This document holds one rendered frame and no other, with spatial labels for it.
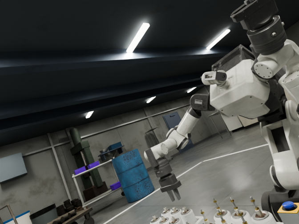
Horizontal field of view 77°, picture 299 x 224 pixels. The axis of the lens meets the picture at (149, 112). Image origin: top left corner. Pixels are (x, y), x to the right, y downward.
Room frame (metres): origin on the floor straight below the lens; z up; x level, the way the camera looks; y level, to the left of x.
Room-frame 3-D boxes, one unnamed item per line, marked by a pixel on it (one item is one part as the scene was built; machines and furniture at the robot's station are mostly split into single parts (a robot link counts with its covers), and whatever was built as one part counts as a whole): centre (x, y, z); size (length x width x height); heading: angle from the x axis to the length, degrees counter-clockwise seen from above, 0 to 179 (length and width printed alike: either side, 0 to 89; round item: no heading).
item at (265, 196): (1.30, -0.45, 0.10); 0.20 x 0.05 x 0.20; 128
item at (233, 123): (8.67, -3.44, 0.65); 2.76 x 0.69 x 1.30; 128
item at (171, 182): (1.03, 0.06, 0.57); 0.13 x 0.10 x 0.12; 56
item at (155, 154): (1.01, 0.06, 0.69); 0.11 x 0.11 x 0.11; 59
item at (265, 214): (0.98, -0.27, 0.25); 0.08 x 0.08 x 0.01
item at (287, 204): (0.82, -0.34, 0.32); 0.04 x 0.04 x 0.02
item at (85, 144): (6.73, 2.85, 1.32); 0.86 x 0.69 x 2.65; 38
